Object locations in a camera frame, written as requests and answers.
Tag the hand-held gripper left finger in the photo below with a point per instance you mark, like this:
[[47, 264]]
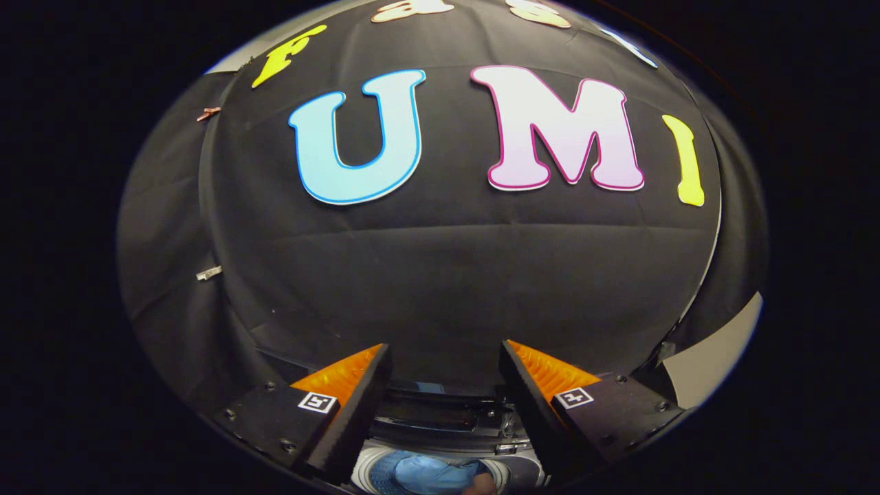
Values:
[[354, 426]]

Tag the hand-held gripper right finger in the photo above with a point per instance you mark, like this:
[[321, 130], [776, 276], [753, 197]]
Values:
[[533, 426]]

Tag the grey washing machine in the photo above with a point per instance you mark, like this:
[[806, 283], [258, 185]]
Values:
[[519, 471]]

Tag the light blue shirt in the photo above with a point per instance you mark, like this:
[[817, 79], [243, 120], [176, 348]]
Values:
[[426, 474]]

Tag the black backdrop cloth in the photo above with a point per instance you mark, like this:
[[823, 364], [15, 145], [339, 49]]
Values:
[[447, 275]]

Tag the silver clip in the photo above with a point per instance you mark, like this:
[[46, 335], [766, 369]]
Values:
[[209, 273]]

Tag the copper clip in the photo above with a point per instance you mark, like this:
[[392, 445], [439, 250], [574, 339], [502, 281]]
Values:
[[208, 113]]

